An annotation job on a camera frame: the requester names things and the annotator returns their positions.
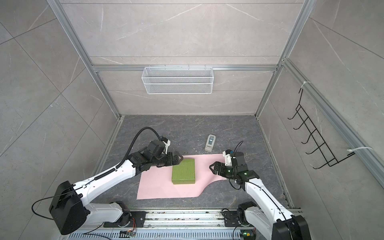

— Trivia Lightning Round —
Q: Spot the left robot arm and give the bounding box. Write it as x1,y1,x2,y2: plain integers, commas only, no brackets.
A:
49,140,184,235

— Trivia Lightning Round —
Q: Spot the aluminium rail base frame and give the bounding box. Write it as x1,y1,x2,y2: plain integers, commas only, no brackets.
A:
58,209,265,240

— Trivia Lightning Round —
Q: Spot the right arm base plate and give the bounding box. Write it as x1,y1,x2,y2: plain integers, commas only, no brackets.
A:
221,208,254,227

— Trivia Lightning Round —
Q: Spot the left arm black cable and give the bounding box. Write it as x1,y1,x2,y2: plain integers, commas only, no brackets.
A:
115,126,164,170

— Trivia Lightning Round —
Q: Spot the green connector board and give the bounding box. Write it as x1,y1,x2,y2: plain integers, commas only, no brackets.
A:
239,230,256,240

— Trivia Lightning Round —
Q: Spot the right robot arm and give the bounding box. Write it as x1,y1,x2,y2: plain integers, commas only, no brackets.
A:
210,150,312,240

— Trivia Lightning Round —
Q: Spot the green gift box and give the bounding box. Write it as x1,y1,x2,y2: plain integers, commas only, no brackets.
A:
172,159,196,185

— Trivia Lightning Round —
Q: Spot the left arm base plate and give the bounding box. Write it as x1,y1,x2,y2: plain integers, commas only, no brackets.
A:
103,211,147,228

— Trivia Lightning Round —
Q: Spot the white wire mesh basket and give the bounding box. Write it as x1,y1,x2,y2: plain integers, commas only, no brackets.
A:
142,67,214,95

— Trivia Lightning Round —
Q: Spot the white tape dispenser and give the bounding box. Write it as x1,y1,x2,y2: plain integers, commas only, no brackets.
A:
205,135,216,153

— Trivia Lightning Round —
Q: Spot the black wire hook rack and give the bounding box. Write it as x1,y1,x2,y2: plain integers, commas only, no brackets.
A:
288,89,355,170

